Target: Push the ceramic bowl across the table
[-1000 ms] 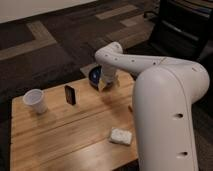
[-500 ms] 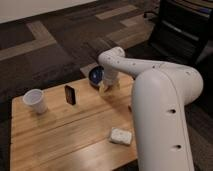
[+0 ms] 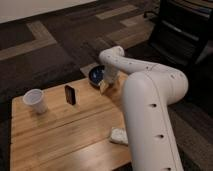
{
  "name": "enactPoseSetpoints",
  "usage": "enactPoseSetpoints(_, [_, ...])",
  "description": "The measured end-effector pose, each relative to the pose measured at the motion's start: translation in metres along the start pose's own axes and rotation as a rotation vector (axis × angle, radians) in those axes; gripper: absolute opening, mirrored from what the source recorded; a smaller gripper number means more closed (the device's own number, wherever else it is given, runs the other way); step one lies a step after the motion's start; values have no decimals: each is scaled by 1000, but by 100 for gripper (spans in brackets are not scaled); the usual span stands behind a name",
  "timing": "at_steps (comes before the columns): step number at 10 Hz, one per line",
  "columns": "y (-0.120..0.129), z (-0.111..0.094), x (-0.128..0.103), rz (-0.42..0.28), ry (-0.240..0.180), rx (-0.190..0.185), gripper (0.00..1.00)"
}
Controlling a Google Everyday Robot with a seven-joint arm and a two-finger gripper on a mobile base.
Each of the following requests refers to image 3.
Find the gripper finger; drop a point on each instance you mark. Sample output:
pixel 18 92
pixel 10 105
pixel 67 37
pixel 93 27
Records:
pixel 117 84
pixel 103 86

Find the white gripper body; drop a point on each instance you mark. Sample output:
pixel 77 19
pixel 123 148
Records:
pixel 110 74

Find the dark blue ceramic bowl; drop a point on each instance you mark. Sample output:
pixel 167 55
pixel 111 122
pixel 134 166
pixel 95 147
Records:
pixel 96 75

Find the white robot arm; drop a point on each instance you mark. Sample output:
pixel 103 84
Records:
pixel 146 94

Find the dark brown upright block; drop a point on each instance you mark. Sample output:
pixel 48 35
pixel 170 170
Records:
pixel 70 95

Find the white wrapped packet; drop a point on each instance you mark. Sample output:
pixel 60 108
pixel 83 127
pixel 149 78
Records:
pixel 118 136

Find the white plastic cup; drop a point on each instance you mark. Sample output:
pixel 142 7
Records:
pixel 34 98

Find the black office chair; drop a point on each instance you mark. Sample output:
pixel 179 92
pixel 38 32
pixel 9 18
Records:
pixel 182 29

